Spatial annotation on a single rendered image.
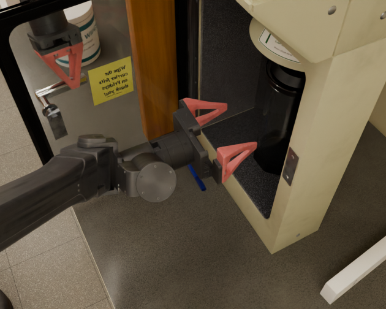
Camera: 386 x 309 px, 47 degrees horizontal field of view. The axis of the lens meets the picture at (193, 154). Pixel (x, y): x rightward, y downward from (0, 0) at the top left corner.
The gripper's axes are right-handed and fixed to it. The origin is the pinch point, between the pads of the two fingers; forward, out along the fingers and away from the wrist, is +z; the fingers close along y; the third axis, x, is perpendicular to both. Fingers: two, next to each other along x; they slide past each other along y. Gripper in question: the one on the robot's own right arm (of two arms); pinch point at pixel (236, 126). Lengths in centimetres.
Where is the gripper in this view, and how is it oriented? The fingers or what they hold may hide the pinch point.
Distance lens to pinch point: 73.0
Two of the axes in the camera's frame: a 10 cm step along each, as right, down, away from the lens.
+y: -4.4, -6.9, 5.7
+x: 0.2, 6.3, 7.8
